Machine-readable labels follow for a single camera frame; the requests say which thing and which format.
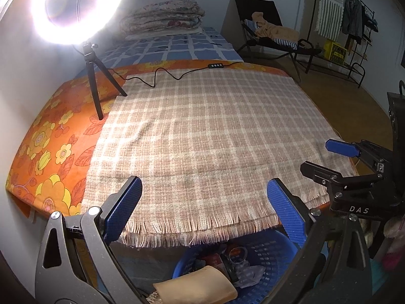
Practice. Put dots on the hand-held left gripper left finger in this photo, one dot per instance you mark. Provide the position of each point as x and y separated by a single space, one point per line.
121 209

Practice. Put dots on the folded floral quilt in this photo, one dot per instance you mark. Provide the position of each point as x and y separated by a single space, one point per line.
164 15

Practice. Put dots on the blue checkered bedsheet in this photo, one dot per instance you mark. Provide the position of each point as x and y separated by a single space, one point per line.
189 47

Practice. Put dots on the blue plastic basket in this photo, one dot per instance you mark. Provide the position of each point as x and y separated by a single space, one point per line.
269 253

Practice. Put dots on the yellow crate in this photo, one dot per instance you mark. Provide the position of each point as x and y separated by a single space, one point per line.
335 52

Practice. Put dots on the beige fuzzy cloth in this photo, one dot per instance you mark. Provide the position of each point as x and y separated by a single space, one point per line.
394 228

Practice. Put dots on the grey hanging jacket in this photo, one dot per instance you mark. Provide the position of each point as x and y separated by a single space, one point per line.
351 15

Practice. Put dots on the tan cloth in basket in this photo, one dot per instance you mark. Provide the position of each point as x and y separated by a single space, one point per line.
196 285

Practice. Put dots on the orange floral blanket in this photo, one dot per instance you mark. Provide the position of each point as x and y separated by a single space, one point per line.
47 152

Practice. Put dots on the beige plaid blanket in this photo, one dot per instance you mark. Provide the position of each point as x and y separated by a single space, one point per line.
205 133

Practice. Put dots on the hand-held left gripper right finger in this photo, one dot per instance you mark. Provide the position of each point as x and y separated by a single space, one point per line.
286 209

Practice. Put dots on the blue striped cloth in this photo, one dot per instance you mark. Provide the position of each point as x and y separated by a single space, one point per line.
284 41

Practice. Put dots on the white silicone wristband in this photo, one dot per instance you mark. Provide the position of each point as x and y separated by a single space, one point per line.
245 253

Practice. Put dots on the black clothes rack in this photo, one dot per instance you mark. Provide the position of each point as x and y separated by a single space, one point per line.
362 77

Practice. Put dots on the dark hanging garment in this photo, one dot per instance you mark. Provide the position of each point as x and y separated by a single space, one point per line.
368 25

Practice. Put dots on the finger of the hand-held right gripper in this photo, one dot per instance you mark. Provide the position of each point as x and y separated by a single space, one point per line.
343 149
319 172

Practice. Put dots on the black folding chair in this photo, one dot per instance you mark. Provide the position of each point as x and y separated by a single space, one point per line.
262 6

